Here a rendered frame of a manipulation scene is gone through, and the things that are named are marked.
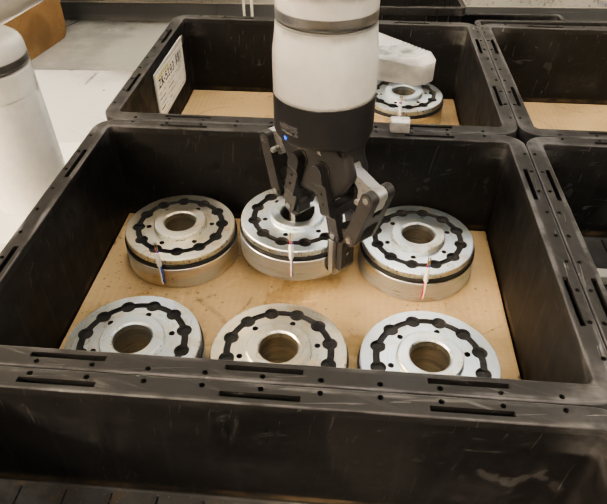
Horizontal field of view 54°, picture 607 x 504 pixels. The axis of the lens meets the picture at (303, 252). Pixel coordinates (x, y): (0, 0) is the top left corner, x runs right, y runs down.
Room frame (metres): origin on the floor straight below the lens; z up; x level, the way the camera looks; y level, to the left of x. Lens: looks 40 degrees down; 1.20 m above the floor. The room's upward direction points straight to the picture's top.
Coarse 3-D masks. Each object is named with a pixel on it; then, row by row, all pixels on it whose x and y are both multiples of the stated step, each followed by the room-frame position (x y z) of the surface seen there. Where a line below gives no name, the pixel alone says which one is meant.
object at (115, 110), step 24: (264, 24) 0.80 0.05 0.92; (384, 24) 0.79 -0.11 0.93; (408, 24) 0.78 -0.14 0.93; (432, 24) 0.78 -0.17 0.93; (456, 24) 0.78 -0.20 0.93; (480, 48) 0.71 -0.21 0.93; (144, 72) 0.63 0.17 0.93; (120, 96) 0.57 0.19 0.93; (504, 96) 0.57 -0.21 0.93; (168, 120) 0.52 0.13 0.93; (192, 120) 0.52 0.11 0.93; (216, 120) 0.52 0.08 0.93; (240, 120) 0.52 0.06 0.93; (264, 120) 0.52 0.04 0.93; (504, 120) 0.52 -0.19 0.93
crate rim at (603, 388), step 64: (128, 128) 0.51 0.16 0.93; (192, 128) 0.51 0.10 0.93; (256, 128) 0.51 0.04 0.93; (64, 192) 0.40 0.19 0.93; (0, 256) 0.32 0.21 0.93; (576, 320) 0.26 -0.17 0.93; (320, 384) 0.21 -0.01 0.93; (384, 384) 0.21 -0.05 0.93; (448, 384) 0.21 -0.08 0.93; (512, 384) 0.21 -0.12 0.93; (576, 384) 0.21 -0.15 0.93
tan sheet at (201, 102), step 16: (192, 96) 0.78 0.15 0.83; (208, 96) 0.78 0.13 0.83; (224, 96) 0.78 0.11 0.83; (240, 96) 0.78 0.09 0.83; (256, 96) 0.78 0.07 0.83; (272, 96) 0.78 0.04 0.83; (192, 112) 0.74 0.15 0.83; (208, 112) 0.74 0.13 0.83; (224, 112) 0.74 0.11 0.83; (240, 112) 0.74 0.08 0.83; (256, 112) 0.74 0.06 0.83; (272, 112) 0.74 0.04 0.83; (448, 112) 0.74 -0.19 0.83
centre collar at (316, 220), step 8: (280, 200) 0.45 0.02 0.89; (272, 208) 0.44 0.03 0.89; (280, 208) 0.44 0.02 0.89; (272, 216) 0.43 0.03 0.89; (280, 216) 0.43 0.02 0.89; (312, 216) 0.43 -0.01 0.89; (320, 216) 0.43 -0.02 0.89; (280, 224) 0.42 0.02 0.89; (288, 224) 0.41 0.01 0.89; (296, 224) 0.41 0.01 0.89; (304, 224) 0.41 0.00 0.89; (312, 224) 0.41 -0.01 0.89; (320, 224) 0.42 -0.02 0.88; (296, 232) 0.41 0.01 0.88
